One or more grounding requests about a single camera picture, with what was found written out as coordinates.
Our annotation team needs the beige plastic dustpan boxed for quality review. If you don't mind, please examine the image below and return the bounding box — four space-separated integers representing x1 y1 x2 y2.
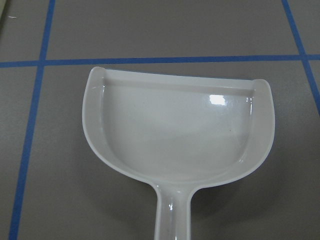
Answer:
82 67 275 240

